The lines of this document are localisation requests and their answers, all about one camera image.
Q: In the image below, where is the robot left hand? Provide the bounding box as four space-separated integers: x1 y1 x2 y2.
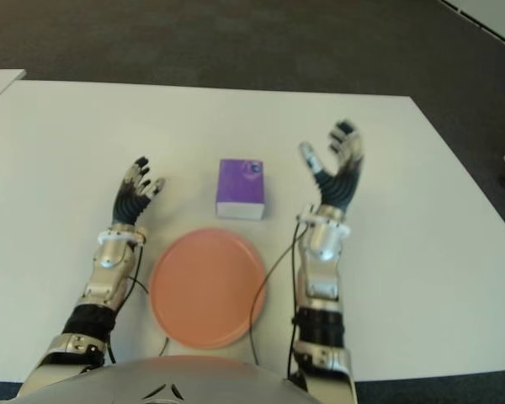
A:
111 157 167 226

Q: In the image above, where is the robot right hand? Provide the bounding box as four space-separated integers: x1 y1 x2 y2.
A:
298 120 365 211

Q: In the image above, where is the purple tissue paper pack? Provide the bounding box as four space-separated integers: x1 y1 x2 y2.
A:
215 158 265 221

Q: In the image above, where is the pink round plate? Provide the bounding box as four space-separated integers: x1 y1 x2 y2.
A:
148 227 267 349

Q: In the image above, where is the white side table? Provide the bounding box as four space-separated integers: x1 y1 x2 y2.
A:
0 68 28 111

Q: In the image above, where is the silver robot torso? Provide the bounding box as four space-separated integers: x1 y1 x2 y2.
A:
16 355 321 404

